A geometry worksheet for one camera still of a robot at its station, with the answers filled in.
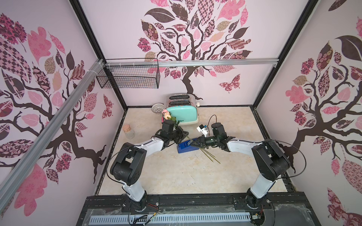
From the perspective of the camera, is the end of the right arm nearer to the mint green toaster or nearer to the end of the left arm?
the end of the left arm

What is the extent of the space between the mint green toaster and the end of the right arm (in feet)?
0.72

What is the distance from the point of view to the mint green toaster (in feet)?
3.22

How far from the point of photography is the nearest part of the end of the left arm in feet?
2.38

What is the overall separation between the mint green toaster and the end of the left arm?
12cm

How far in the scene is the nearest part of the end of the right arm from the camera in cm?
71
